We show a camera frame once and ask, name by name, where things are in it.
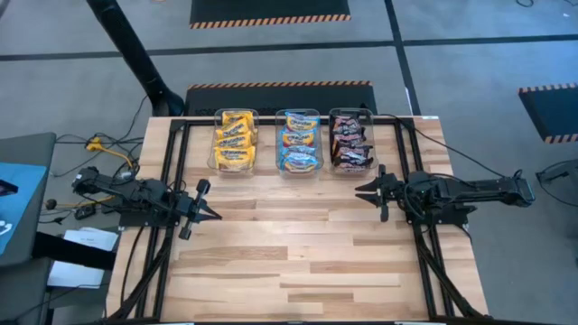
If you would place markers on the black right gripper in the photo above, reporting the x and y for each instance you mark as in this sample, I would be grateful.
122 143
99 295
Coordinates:
390 192

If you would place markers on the black floor device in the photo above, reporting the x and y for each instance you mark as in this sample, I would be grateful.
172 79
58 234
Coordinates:
557 170

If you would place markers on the yellow power plug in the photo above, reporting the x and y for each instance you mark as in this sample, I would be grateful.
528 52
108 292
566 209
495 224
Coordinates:
95 145

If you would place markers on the small black round object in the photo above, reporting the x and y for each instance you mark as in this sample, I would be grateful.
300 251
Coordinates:
51 204

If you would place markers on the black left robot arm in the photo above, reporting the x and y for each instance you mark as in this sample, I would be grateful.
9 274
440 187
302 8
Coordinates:
131 194

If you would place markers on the black aluminium table frame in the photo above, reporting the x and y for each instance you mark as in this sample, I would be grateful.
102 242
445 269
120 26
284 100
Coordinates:
198 122

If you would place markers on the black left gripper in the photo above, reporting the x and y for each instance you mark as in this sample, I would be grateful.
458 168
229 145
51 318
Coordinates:
192 207

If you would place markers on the small black adapter box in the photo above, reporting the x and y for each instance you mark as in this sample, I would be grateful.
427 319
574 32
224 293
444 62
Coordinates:
85 212

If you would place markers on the black beam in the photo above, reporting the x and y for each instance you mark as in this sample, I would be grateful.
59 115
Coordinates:
68 253

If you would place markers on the clear plastic bin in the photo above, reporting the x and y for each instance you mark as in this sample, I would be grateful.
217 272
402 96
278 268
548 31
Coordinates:
334 169
212 162
280 167

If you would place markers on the blue board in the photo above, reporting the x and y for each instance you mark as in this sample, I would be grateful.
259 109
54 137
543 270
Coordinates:
22 212

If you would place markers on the yellow noodle packet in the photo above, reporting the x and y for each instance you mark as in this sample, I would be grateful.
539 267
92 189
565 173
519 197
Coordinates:
298 163

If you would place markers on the black camera stand pole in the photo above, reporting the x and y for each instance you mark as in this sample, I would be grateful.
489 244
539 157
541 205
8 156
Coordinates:
131 49

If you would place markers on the black hazard-striped floor mat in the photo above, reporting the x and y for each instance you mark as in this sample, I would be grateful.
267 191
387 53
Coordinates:
271 9
280 97
555 113

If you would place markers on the small black flat object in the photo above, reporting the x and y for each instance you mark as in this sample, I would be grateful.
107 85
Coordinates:
6 187

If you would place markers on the grey desk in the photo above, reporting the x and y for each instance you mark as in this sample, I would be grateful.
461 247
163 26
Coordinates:
27 149

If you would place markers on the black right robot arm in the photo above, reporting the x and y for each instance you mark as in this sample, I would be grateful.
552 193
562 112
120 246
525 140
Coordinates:
478 192

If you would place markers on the white paper sheets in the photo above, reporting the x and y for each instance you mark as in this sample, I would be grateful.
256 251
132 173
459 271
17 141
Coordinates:
90 239

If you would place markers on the yellow Maruchan ramen pack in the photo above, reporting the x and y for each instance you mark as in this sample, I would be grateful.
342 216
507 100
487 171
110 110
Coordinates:
235 142
237 116
235 130
235 158

